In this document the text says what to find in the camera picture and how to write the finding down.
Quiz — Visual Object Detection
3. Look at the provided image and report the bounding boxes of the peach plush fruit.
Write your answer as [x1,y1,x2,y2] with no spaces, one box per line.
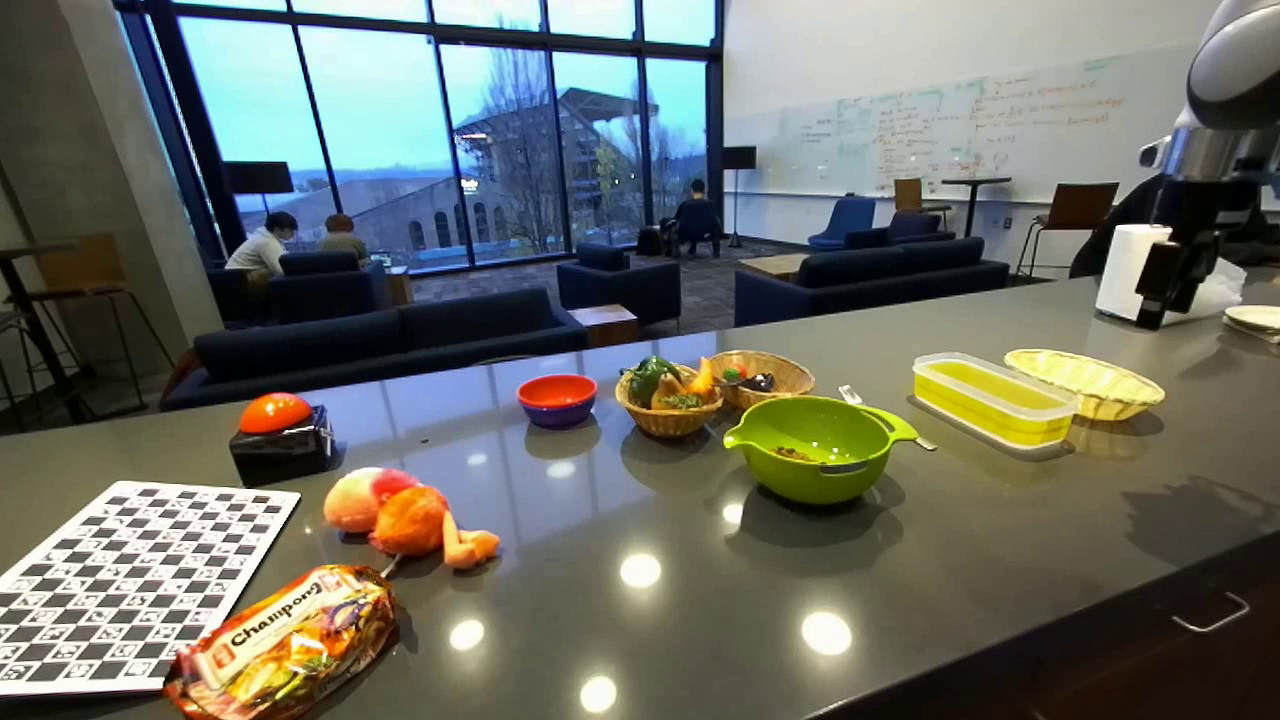
[322,463,419,540]

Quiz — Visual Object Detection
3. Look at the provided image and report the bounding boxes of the small red bowl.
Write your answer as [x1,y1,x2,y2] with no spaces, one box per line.
[515,371,605,432]

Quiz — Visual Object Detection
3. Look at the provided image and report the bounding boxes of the person by window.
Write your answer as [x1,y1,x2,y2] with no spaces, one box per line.
[669,175,720,258]

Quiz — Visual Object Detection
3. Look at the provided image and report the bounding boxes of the dark armchair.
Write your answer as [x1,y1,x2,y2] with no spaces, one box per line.
[553,239,684,333]

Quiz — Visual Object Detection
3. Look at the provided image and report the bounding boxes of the dark blue couch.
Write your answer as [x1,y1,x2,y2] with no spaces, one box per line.
[839,213,962,258]

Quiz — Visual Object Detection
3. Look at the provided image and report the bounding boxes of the black hanging sign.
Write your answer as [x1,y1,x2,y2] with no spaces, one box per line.
[219,161,295,202]

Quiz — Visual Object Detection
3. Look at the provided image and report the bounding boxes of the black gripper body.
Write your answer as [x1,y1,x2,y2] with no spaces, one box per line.
[1133,175,1265,307]

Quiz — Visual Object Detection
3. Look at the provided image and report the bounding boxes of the white spoon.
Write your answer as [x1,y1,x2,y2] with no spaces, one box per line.
[837,382,942,455]

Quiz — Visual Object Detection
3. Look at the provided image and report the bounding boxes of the wooden low table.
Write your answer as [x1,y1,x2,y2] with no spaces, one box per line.
[739,248,811,282]

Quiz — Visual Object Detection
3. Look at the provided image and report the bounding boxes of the dark navy sofa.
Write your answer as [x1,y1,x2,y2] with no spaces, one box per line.
[733,236,1012,330]

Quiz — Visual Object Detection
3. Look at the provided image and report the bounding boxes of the black box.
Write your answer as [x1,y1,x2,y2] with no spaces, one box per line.
[224,408,340,490]

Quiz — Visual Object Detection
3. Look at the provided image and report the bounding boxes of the yellow toy vegetable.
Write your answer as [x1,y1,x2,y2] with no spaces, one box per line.
[682,358,720,408]

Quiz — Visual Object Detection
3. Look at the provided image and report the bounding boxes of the checkerboard calibration board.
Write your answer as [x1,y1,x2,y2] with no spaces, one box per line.
[0,475,306,700]

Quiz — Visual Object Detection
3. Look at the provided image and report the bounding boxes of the wall whiteboard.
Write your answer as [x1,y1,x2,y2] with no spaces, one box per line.
[756,45,1204,206]

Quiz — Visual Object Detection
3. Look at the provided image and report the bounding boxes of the round high table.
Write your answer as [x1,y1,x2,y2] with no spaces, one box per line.
[942,173,1016,239]

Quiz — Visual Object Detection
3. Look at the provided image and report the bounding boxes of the orange plush toy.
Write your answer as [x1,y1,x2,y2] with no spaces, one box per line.
[370,485,509,582]

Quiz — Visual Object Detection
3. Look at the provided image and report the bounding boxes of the dark sofa with people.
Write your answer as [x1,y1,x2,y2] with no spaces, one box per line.
[210,248,394,333]

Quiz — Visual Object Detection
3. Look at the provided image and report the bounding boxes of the orange toy fruit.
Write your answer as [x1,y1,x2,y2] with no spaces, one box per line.
[235,389,322,439]

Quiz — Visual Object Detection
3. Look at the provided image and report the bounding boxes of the green plastic bowl with handles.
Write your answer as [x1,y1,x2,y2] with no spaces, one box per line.
[720,397,922,513]

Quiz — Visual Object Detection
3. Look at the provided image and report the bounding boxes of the large glass window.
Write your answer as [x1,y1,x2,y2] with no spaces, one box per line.
[118,0,733,275]

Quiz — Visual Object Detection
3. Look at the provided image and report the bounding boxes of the small coffee table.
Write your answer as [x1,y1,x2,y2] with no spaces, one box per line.
[568,300,645,353]

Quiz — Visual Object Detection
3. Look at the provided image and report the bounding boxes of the brown chair with metal legs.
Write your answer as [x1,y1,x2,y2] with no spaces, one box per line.
[1016,181,1121,282]

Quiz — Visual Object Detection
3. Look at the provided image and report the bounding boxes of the brown wicker basket with vegetables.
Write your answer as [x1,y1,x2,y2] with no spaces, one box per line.
[613,358,728,443]

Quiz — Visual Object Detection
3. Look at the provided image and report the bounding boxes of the yellow plastic rectangular container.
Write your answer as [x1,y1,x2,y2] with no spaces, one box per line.
[908,347,1082,455]

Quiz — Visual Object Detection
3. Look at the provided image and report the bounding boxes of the orange snack bag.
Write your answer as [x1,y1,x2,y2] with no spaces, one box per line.
[166,560,406,720]

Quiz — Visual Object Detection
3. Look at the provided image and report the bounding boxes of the metal drawer handle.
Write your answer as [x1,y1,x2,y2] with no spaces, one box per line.
[1168,588,1255,642]

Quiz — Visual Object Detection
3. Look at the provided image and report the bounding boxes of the blue armchair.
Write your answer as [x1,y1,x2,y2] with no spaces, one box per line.
[804,194,880,258]

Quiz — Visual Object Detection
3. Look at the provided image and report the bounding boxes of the long dark sofa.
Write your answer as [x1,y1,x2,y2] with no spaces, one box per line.
[156,283,594,411]

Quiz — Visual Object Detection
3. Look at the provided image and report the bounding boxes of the black high table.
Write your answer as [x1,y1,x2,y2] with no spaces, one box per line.
[0,239,91,405]

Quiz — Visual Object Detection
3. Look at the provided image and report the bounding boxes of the white plate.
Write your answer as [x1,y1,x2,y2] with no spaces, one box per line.
[1221,300,1280,335]

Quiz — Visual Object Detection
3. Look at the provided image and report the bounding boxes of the pale woven basket bowl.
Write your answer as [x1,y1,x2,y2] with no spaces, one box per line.
[1000,346,1168,428]

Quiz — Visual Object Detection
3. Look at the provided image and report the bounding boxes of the person in white shirt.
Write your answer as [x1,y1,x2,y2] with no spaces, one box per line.
[219,208,306,283]

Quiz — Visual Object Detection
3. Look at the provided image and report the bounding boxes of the wooden bar stool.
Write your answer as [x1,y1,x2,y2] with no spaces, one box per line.
[32,232,178,405]

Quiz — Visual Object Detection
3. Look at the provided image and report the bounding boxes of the green toy vegetable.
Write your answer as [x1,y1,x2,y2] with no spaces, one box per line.
[621,353,682,411]

